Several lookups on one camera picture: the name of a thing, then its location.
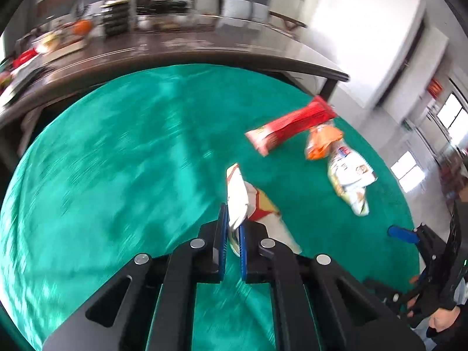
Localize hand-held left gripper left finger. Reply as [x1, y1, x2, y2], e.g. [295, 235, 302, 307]
[42, 202, 229, 351]

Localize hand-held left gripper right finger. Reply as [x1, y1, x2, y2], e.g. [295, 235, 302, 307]
[238, 221, 426, 351]

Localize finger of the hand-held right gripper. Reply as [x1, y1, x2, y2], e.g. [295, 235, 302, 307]
[362, 278, 417, 317]
[388, 225, 437, 262]

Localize white red wrapper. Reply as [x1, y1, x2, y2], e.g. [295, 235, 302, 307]
[225, 163, 303, 257]

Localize person's right hand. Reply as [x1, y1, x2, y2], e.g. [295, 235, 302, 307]
[426, 305, 463, 340]

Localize white printed snack packet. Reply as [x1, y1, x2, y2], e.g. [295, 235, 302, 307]
[326, 142, 378, 216]

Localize orange snack packet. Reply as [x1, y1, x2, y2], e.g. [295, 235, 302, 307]
[305, 124, 344, 161]

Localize green patterned tablecloth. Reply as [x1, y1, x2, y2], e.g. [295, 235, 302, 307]
[0, 64, 421, 351]

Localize long red snack wrapper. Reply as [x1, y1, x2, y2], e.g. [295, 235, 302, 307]
[244, 95, 336, 157]

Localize dark wooden table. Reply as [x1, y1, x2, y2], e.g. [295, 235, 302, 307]
[0, 25, 351, 128]

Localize wooden chair armrest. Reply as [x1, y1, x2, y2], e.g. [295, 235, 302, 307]
[269, 11, 308, 39]

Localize glass bowl with snacks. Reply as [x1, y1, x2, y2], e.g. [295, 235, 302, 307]
[135, 0, 216, 32]

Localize bunch of dark grapes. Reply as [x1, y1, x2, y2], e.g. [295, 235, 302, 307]
[146, 0, 191, 13]

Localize black bumpy plant pot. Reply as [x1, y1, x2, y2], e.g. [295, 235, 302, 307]
[100, 0, 132, 39]

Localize glass bowl with fruit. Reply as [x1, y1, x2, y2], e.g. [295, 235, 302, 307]
[33, 18, 96, 54]

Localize red flat box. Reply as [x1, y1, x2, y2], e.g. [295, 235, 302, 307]
[13, 49, 39, 68]

